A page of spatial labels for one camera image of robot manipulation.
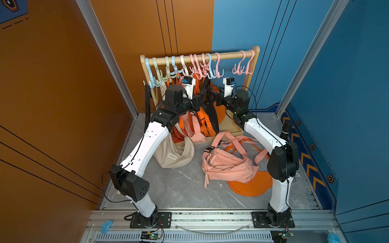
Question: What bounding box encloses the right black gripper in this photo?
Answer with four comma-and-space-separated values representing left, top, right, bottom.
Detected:
208, 85, 241, 116

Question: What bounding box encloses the orange crescent bag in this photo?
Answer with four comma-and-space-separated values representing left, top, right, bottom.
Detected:
211, 82, 225, 124
228, 135, 273, 197

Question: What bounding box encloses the black crescent bag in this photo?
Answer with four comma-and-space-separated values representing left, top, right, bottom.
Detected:
200, 78, 219, 133

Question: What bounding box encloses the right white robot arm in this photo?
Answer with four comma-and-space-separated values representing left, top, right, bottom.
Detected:
208, 89, 299, 226

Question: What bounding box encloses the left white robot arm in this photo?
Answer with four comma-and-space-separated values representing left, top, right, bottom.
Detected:
109, 85, 205, 225

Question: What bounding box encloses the pink bag middle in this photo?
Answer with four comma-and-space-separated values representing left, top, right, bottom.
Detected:
182, 111, 206, 142

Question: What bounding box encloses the pink hook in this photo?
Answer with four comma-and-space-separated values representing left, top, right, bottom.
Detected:
244, 49, 255, 75
232, 50, 246, 75

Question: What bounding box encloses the pink hook rightmost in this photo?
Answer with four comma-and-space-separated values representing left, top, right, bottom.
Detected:
244, 49, 255, 75

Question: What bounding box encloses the light blue hook leftmost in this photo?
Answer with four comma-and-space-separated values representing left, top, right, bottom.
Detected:
145, 58, 161, 89

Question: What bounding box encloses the beige crescent bag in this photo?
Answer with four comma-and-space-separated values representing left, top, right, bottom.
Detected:
153, 134, 195, 169

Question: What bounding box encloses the wooden clothes rack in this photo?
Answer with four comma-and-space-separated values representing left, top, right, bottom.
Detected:
140, 46, 261, 143

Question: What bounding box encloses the green circuit board left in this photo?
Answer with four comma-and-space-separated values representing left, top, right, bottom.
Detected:
140, 231, 163, 243

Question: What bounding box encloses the circuit board right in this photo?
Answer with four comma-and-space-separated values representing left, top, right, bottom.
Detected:
271, 231, 294, 243

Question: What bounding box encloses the blue sponge block left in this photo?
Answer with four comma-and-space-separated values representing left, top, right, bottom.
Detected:
100, 220, 113, 234

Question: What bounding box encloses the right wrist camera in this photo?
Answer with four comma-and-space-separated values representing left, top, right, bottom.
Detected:
223, 78, 235, 97

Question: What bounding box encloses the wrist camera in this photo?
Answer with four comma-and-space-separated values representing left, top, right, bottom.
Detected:
223, 78, 235, 97
182, 76, 196, 100

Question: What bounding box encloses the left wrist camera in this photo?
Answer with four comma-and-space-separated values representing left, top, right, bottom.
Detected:
182, 76, 196, 100

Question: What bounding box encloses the black strap bag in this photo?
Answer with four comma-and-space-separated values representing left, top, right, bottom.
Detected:
144, 85, 152, 132

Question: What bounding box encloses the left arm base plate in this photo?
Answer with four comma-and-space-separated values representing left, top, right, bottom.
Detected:
130, 212, 172, 229

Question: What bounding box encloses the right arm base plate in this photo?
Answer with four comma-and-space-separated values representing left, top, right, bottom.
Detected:
251, 211, 295, 229

